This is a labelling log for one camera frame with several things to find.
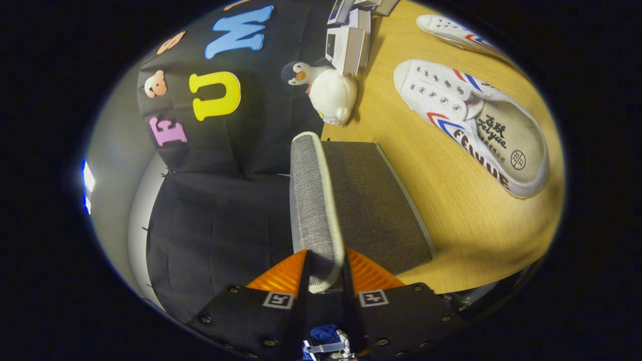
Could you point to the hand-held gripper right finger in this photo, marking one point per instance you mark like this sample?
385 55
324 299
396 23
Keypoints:
352 311

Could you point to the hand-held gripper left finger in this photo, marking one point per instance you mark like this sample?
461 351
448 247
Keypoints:
304 301

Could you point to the grey fabric storage box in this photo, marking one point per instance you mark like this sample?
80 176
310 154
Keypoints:
371 210

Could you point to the white canvas shoe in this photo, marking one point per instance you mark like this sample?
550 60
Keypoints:
451 105
451 31

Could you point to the penguin plush toy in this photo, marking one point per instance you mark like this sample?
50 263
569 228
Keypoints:
333 95

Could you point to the small ceiling spotlight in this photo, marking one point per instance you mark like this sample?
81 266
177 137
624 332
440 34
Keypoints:
88 176
86 204

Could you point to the white book dark photo cover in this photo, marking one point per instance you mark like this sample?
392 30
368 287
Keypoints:
348 47

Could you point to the thin white book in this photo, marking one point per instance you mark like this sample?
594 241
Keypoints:
362 20

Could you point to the white book blue photo cover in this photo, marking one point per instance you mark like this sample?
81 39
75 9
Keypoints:
340 11

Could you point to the white book pale green cover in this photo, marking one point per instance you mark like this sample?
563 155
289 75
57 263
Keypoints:
366 2

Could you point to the dark grey book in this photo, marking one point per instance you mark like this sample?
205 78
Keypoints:
387 6

